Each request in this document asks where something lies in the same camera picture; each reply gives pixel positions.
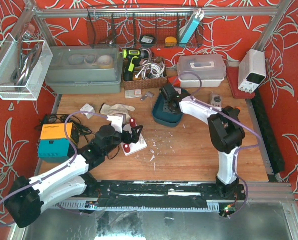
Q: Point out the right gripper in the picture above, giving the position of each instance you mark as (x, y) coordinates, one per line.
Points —
(169, 99)

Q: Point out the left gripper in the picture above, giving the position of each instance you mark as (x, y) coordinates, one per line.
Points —
(127, 132)

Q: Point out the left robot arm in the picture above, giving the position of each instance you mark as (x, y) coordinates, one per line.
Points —
(29, 198)

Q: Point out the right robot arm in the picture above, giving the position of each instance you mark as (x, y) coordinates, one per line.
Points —
(225, 133)

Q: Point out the teal plastic tray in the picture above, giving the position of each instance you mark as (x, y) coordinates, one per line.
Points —
(163, 117)

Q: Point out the white work glove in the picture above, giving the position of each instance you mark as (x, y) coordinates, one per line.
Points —
(120, 109)

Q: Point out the woven wicker basket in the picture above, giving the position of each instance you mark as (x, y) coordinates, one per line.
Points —
(154, 75)

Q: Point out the small labelled parts box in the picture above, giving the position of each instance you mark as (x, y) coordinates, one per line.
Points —
(133, 94)

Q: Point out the clear white storage box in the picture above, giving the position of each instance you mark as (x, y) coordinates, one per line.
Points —
(207, 71)

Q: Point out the white power adapter cube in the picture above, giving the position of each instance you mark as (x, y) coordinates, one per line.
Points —
(88, 108)

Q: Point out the yellow tape measure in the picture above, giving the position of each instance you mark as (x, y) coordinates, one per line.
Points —
(170, 42)

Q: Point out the red flat case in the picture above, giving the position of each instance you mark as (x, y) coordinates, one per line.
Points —
(232, 78)

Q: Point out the black tape measure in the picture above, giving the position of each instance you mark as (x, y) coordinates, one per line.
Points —
(147, 41)

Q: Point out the orange box device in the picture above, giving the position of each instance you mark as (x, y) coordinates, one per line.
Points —
(56, 131)

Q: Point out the grey plastic toolbox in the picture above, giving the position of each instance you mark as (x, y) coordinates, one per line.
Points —
(85, 70)

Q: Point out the white bench power supply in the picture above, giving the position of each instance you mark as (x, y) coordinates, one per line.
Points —
(252, 71)

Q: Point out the teal box device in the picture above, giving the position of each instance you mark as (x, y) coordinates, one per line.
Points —
(55, 151)

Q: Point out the light blue power strip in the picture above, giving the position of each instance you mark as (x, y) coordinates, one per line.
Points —
(189, 28)

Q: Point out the clear acrylic bin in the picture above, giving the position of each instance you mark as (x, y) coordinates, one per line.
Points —
(23, 68)

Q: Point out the white peg base plate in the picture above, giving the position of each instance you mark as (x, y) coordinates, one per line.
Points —
(140, 145)

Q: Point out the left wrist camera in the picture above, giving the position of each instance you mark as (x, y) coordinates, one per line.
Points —
(117, 121)

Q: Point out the metal angle bracket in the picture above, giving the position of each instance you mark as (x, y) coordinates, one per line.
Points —
(146, 95)

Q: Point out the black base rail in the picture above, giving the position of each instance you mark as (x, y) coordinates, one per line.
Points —
(158, 196)

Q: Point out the green black cordless drill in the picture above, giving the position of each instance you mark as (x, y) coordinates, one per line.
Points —
(133, 57)

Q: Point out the orange handled ratchet screwdriver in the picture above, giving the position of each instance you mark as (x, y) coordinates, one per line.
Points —
(237, 111)

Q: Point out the black wire shelf basket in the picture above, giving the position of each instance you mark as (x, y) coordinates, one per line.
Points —
(123, 25)

